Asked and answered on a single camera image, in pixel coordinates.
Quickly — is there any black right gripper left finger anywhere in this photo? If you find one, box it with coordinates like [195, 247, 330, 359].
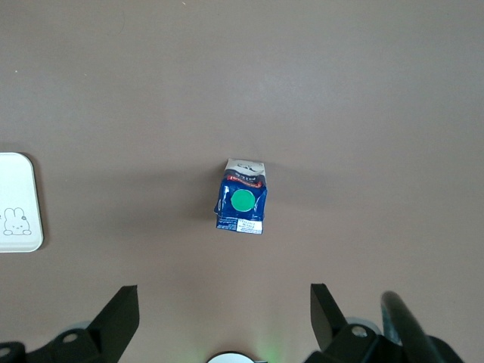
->
[0, 285, 140, 363]

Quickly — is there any blue milk carton green cap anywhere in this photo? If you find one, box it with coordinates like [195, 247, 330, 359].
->
[213, 157, 268, 236]

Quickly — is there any cream rabbit print tray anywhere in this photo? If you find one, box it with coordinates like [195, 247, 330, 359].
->
[0, 152, 45, 253]

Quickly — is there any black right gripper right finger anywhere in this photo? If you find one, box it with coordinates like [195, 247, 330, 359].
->
[309, 283, 466, 363]

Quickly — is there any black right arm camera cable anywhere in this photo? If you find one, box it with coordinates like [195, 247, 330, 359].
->
[380, 290, 455, 363]

